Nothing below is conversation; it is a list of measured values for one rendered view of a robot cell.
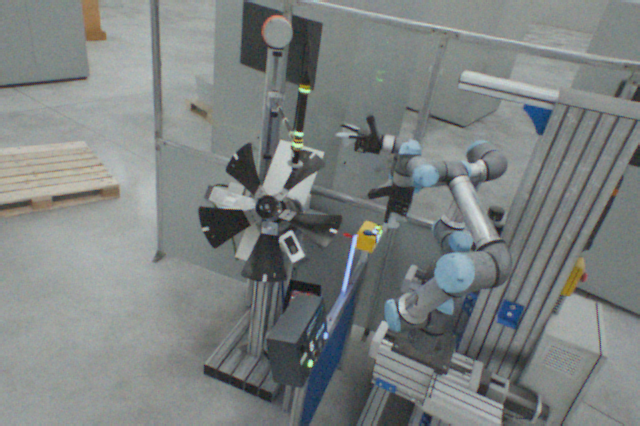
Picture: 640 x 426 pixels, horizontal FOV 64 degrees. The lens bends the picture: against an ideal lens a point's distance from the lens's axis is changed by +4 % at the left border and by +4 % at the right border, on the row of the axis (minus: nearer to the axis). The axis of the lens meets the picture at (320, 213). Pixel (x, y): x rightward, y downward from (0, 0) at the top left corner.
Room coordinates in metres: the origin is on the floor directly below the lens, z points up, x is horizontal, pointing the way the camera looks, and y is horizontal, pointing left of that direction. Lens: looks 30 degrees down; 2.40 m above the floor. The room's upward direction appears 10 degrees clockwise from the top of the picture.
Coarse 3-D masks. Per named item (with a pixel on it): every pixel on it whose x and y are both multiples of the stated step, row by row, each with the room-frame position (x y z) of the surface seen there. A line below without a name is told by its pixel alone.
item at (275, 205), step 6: (264, 198) 2.07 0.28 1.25; (270, 198) 2.07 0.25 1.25; (276, 198) 2.07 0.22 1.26; (258, 204) 2.05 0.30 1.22; (264, 204) 2.06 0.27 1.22; (270, 204) 2.05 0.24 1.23; (276, 204) 2.04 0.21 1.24; (282, 204) 2.14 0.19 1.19; (258, 210) 2.03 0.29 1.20; (264, 210) 2.03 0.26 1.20; (270, 210) 2.03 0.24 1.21; (276, 210) 2.02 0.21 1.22; (282, 210) 2.09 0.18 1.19; (264, 216) 2.01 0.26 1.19; (270, 216) 2.00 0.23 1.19; (276, 216) 2.03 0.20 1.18; (276, 222) 2.08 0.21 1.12; (282, 222) 2.09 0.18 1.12
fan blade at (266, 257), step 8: (264, 240) 1.96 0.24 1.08; (272, 240) 1.99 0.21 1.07; (256, 248) 1.92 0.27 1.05; (264, 248) 1.94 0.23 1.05; (272, 248) 1.96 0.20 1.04; (280, 248) 1.99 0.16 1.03; (256, 256) 1.90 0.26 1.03; (264, 256) 1.91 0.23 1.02; (272, 256) 1.94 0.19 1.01; (280, 256) 1.96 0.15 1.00; (248, 264) 1.86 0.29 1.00; (256, 264) 1.88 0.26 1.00; (264, 264) 1.89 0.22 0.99; (272, 264) 1.91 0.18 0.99; (280, 264) 1.93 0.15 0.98; (240, 272) 1.84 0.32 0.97; (248, 272) 1.84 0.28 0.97; (256, 272) 1.85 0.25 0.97; (264, 272) 1.87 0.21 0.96; (272, 272) 1.88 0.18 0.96; (280, 272) 1.90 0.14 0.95; (272, 280) 1.86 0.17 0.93; (280, 280) 1.88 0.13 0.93
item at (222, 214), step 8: (200, 208) 2.06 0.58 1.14; (208, 208) 2.06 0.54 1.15; (216, 208) 2.06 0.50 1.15; (224, 208) 2.06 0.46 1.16; (200, 216) 2.05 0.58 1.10; (208, 216) 2.05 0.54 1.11; (216, 216) 2.05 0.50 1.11; (224, 216) 2.05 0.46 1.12; (232, 216) 2.05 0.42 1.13; (240, 216) 2.06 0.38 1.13; (208, 224) 2.04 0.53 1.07; (216, 224) 2.04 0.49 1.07; (224, 224) 2.04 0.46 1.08; (232, 224) 2.05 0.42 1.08; (240, 224) 2.06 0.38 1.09; (248, 224) 2.07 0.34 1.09; (208, 232) 2.03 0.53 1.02; (216, 232) 2.04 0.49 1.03; (224, 232) 2.04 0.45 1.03; (232, 232) 2.05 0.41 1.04; (208, 240) 2.02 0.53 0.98; (216, 240) 2.03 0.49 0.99; (224, 240) 2.04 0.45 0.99
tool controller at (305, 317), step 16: (304, 304) 1.36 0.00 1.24; (320, 304) 1.37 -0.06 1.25; (288, 320) 1.27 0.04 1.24; (304, 320) 1.27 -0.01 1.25; (320, 320) 1.34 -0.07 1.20; (272, 336) 1.19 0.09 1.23; (288, 336) 1.19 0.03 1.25; (304, 336) 1.22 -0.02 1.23; (320, 336) 1.32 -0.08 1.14; (272, 352) 1.18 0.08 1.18; (288, 352) 1.16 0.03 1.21; (304, 352) 1.17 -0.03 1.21; (320, 352) 1.31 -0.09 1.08; (272, 368) 1.18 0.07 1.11; (288, 368) 1.16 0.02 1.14; (304, 368) 1.18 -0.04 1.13; (288, 384) 1.16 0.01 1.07; (304, 384) 1.16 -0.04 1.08
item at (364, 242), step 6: (366, 222) 2.31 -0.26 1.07; (360, 228) 2.24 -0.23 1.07; (366, 228) 2.25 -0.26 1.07; (372, 228) 2.26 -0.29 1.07; (360, 234) 2.18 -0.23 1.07; (360, 240) 2.18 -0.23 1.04; (366, 240) 2.17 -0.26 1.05; (372, 240) 2.16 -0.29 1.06; (360, 246) 2.17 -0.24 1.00; (366, 246) 2.16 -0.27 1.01; (372, 246) 2.16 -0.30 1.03
